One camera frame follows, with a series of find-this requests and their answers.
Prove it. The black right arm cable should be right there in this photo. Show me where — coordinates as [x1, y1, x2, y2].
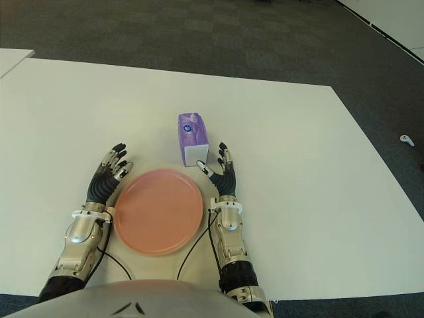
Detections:
[176, 208, 223, 289]

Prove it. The pink round plate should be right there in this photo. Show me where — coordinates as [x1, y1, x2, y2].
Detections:
[112, 168, 205, 256]

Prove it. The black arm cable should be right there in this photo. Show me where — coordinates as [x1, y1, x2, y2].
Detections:
[176, 208, 223, 289]
[97, 221, 133, 282]

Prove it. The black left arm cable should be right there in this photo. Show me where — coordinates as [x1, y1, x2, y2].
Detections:
[97, 221, 133, 282]

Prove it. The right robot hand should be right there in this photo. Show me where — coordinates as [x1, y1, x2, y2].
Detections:
[195, 142, 238, 198]

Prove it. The grey robot torso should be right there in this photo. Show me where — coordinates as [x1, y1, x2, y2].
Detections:
[0, 279, 266, 318]

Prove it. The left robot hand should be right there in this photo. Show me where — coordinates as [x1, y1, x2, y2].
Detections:
[85, 142, 134, 205]

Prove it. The purple tissue paper pack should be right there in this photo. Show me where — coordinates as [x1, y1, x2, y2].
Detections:
[177, 111, 210, 168]

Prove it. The white neighbouring table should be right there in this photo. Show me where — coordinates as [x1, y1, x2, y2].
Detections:
[0, 48, 35, 80]

